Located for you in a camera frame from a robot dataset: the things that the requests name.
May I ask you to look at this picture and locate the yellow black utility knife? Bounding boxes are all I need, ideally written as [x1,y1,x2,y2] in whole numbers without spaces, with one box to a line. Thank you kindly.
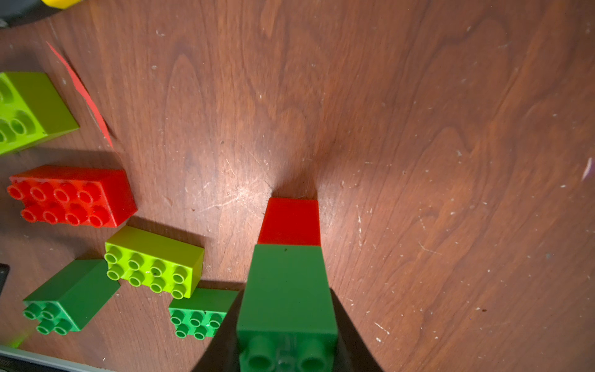
[42,0,82,10]

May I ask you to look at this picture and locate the dark green long lego brick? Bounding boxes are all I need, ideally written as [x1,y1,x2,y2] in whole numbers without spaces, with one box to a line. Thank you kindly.
[168,288,239,340]

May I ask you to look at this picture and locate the green square lego brick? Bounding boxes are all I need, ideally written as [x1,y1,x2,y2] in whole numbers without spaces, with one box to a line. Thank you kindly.
[23,260,120,336]
[236,244,339,371]

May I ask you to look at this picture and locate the lime green long lego brick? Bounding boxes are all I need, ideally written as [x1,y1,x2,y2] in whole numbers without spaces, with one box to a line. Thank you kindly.
[1,71,79,155]

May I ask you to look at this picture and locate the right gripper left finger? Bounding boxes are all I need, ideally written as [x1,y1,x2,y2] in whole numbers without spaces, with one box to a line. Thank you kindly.
[192,292,244,372]

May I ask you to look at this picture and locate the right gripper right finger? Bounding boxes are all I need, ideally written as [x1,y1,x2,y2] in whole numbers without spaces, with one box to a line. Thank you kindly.
[331,289,384,372]

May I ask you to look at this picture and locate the small red lego brick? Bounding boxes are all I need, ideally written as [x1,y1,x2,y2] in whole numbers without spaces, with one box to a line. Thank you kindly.
[257,198,321,246]

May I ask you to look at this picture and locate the red long lego brick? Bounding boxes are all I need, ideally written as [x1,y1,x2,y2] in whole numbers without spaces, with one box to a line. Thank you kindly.
[7,165,138,229]

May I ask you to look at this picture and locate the red paper scrap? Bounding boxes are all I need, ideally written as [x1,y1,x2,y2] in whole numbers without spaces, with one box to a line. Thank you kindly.
[46,41,114,149]

